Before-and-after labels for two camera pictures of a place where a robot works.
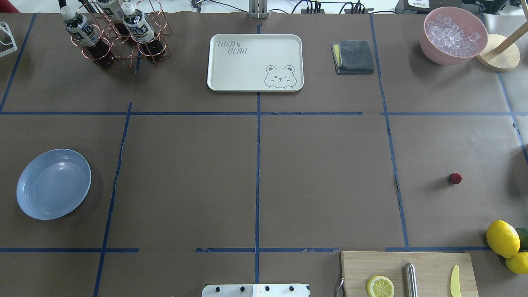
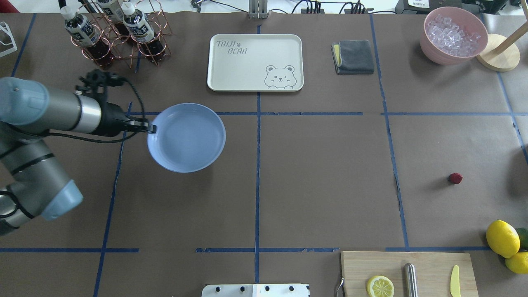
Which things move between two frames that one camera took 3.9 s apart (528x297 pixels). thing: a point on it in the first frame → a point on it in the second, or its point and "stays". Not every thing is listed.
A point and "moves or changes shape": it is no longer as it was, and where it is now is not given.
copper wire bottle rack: [126, 30] stays
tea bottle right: [140, 27] stays
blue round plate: [54, 184] moves or changes shape
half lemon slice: [380, 286] stays
